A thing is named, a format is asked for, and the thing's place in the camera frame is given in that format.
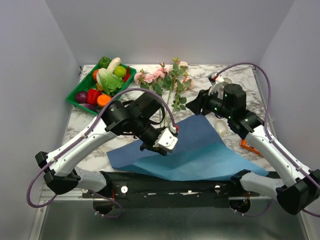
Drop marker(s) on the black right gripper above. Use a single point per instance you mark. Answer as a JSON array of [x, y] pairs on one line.
[[201, 101]]

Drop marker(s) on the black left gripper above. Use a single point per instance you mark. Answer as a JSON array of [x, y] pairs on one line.
[[150, 147]]

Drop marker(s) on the cream gold-lettered ribbon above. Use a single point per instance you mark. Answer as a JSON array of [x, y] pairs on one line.
[[221, 127]]

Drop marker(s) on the dark blue wrapping paper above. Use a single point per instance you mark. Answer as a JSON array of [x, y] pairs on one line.
[[194, 132]]

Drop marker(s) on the pink flower stem bunch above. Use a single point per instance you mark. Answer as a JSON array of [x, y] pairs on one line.
[[152, 81]]

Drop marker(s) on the pink rose stem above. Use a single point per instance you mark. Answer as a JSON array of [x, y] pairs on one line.
[[181, 86]]

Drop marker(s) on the light blue wrapping paper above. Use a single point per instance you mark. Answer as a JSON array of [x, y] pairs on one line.
[[212, 162]]

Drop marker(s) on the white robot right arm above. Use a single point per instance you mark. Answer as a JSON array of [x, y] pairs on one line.
[[298, 185]]

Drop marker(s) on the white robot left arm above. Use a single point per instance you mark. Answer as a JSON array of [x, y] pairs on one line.
[[61, 173]]

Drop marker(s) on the orange snack box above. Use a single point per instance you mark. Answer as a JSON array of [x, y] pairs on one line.
[[245, 145]]

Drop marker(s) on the orange carrot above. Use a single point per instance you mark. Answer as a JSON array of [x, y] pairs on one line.
[[102, 100]]

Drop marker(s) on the red chili pepper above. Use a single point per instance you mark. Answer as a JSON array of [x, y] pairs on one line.
[[128, 75]]

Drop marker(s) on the green lettuce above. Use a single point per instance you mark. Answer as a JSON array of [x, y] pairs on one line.
[[109, 82]]

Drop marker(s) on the purple eggplant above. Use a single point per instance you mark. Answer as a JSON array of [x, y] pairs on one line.
[[90, 107]]

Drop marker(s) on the red bell pepper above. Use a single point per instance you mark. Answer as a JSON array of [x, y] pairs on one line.
[[92, 96]]

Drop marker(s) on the green lime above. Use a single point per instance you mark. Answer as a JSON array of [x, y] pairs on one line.
[[120, 71]]

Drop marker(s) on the purple onion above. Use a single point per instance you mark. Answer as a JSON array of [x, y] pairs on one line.
[[81, 97]]

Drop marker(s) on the white daikon radish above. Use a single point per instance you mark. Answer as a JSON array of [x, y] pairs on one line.
[[113, 64]]

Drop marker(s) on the green plastic crate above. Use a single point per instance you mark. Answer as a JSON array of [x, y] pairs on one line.
[[88, 83]]

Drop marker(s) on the green bell pepper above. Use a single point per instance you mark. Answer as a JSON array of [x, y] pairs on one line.
[[104, 62]]

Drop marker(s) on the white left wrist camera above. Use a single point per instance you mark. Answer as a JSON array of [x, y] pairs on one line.
[[167, 139]]

